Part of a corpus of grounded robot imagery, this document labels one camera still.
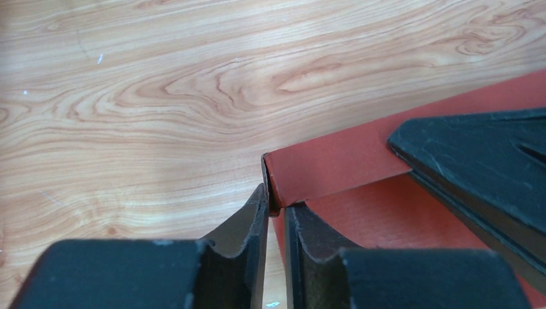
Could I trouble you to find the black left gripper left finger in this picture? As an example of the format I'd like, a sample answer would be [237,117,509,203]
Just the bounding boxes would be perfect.
[11,184,268,308]

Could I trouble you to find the red paper box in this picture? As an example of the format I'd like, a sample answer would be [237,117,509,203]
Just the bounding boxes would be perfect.
[263,70,545,308]

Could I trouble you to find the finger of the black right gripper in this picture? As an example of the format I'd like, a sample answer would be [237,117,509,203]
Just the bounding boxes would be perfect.
[388,108,545,292]

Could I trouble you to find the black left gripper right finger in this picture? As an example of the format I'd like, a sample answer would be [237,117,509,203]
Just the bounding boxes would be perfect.
[284,203,530,308]

